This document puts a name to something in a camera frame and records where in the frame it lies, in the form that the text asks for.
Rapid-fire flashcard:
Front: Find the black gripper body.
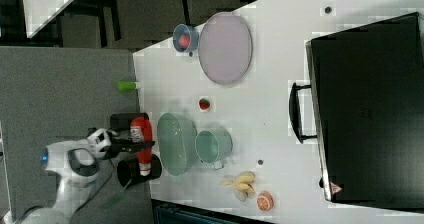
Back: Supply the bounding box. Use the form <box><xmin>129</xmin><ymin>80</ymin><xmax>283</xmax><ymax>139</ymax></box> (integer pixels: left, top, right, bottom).
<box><xmin>104</xmin><ymin>131</ymin><xmax>130</xmax><ymax>159</ymax></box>

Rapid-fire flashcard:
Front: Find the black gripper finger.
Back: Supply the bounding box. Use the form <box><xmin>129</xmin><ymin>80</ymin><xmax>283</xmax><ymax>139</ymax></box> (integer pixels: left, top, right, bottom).
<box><xmin>128</xmin><ymin>141</ymin><xmax>155</xmax><ymax>151</ymax></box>

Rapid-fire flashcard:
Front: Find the red plush ketchup bottle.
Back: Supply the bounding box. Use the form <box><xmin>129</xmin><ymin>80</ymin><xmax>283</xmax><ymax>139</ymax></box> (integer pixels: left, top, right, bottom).
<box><xmin>130</xmin><ymin>117</ymin><xmax>153</xmax><ymax>176</ymax></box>

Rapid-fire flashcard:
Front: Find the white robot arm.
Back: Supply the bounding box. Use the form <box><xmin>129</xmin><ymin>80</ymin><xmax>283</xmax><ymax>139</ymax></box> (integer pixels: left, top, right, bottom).
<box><xmin>13</xmin><ymin>128</ymin><xmax>155</xmax><ymax>224</ymax></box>

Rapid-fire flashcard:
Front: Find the green oval strainer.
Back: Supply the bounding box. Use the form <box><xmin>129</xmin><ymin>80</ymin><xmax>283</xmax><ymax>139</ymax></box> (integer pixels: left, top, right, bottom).
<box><xmin>157</xmin><ymin>113</ymin><xmax>198</xmax><ymax>176</ymax></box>

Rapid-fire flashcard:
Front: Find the black cylinder lower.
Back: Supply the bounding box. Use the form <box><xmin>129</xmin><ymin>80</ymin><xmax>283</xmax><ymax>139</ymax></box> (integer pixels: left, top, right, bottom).
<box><xmin>116</xmin><ymin>154</ymin><xmax>162</xmax><ymax>187</ymax></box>

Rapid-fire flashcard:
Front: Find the green plush item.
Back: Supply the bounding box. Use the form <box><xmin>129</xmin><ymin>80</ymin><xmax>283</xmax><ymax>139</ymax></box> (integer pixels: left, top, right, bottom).
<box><xmin>117</xmin><ymin>81</ymin><xmax>141</xmax><ymax>92</ymax></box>

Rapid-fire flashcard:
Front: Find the small red plush tomato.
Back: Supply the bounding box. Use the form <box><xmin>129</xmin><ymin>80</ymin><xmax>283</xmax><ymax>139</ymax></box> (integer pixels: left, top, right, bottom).
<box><xmin>199</xmin><ymin>98</ymin><xmax>211</xmax><ymax>111</ymax></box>

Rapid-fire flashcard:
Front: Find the plush banana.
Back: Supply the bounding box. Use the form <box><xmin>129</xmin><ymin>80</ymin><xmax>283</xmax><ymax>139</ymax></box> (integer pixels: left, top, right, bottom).
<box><xmin>220</xmin><ymin>171</ymin><xmax>256</xmax><ymax>202</ymax></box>

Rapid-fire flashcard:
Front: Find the red plush strawberry in bowl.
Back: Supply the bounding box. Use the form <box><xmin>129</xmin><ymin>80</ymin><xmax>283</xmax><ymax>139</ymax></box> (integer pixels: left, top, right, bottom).
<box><xmin>179</xmin><ymin>34</ymin><xmax>191</xmax><ymax>49</ymax></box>

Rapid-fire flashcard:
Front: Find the blue bowl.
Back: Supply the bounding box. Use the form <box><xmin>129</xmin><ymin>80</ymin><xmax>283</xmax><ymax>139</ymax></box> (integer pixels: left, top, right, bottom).
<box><xmin>172</xmin><ymin>24</ymin><xmax>199</xmax><ymax>53</ymax></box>

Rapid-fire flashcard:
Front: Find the lilac round plate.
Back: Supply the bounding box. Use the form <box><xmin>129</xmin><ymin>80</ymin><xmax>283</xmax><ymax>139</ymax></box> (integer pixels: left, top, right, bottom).
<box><xmin>198</xmin><ymin>12</ymin><xmax>253</xmax><ymax>85</ymax></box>

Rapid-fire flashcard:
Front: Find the plush orange slice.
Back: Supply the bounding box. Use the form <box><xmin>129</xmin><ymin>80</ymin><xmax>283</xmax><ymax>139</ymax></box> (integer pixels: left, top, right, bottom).
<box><xmin>256</xmin><ymin>191</ymin><xmax>274</xmax><ymax>211</ymax></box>

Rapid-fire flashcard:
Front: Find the black toaster oven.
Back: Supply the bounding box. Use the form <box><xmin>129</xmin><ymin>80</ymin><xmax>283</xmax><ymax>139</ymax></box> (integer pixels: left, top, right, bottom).
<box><xmin>305</xmin><ymin>12</ymin><xmax>424</xmax><ymax>213</ymax></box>

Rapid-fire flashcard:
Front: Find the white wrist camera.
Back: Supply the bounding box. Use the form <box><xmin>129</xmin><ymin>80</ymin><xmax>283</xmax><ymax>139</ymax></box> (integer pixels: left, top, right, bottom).
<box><xmin>87</xmin><ymin>128</ymin><xmax>111</xmax><ymax>159</ymax></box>

